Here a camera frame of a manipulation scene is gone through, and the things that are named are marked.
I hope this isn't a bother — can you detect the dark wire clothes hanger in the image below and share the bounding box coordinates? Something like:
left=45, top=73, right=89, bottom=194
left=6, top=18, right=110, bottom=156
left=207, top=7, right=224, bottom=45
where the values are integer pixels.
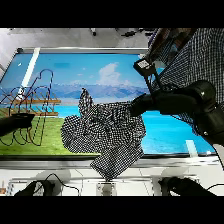
left=0, top=68, right=55, bottom=148

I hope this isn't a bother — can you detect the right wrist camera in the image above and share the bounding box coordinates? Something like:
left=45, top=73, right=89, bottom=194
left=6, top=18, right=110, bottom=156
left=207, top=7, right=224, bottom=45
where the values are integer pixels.
left=132, top=57, right=162, bottom=95

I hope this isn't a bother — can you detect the brown clothes hanger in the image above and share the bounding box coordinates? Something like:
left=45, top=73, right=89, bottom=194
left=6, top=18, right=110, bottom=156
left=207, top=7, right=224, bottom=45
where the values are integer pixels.
left=5, top=109, right=60, bottom=118
left=5, top=97, right=63, bottom=106

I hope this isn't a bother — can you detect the checked shirt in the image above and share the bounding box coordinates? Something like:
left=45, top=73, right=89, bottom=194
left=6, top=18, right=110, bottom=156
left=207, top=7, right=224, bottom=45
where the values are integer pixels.
left=60, top=27, right=224, bottom=183

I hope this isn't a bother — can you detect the black cable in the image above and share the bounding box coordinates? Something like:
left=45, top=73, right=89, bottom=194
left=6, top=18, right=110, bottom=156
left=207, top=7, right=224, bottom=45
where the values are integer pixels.
left=42, top=172, right=82, bottom=196
left=205, top=182, right=224, bottom=192

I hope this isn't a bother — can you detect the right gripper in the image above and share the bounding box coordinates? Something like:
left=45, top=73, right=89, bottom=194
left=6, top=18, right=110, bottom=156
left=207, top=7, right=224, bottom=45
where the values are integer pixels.
left=129, top=93, right=161, bottom=118

